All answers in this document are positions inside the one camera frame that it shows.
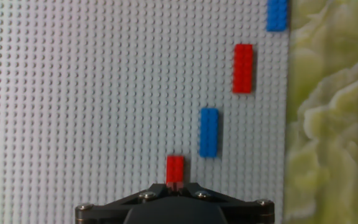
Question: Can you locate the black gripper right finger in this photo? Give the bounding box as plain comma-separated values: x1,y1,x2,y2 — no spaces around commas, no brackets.
183,182,275,224

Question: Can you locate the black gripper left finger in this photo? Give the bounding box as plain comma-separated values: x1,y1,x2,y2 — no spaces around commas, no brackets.
75,183,168,224

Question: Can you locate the short red Lego brick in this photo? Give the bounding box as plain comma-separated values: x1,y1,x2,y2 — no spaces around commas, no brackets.
165,155,185,190

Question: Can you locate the long blue Lego brick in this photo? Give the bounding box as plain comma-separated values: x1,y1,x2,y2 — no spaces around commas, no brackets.
265,0,288,32
199,107,220,159

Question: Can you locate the grey Lego baseplate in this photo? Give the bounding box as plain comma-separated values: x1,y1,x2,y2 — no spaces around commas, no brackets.
0,0,290,224

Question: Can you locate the long red Lego brick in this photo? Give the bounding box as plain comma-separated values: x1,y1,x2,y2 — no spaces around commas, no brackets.
232,44,254,95

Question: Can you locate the green marble pattern mat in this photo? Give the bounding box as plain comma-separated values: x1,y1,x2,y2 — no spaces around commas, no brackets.
283,0,358,224

